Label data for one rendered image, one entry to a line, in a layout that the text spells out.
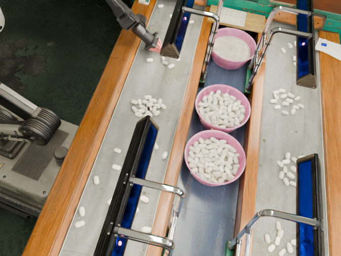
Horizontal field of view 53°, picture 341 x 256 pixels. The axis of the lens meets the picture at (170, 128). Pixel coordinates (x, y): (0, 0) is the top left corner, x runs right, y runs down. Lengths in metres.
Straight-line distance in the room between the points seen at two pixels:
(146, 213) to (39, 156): 0.71
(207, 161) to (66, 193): 0.59
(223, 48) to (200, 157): 0.73
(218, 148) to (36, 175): 0.88
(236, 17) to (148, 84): 0.71
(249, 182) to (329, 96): 0.68
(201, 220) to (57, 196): 0.58
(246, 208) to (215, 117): 0.47
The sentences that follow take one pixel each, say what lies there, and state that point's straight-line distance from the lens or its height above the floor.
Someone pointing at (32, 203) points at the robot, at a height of 0.36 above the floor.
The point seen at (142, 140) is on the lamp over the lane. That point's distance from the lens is 1.08.
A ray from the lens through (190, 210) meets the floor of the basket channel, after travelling 1.46.
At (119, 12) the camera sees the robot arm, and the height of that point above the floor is 0.96.
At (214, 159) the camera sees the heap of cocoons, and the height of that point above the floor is 0.73.
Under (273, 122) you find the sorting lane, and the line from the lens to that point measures 1.70.
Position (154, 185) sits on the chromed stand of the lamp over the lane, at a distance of 1.00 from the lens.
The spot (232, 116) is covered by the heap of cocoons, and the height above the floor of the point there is 0.74.
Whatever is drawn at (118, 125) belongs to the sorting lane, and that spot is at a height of 0.74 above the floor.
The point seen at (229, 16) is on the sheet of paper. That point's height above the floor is 0.78.
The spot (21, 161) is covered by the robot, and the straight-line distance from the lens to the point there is 1.84.
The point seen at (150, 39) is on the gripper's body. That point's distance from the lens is 1.78.
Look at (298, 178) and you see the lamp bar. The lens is 1.19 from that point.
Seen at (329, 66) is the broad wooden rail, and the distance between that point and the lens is 2.06.
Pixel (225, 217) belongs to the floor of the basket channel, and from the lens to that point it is 1.48.
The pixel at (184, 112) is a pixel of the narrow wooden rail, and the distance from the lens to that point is 1.59.
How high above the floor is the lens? 2.03
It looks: 56 degrees down
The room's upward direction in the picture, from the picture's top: 9 degrees clockwise
